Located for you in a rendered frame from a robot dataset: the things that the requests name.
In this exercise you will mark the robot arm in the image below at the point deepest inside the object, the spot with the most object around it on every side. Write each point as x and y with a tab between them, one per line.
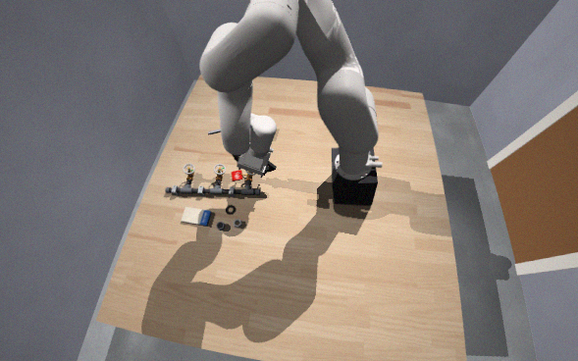
262	38

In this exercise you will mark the grey pipe manifold with three valves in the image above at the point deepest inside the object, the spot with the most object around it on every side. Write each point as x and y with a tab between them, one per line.
217	189

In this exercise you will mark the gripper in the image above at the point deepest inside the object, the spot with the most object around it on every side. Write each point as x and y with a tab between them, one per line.
266	163

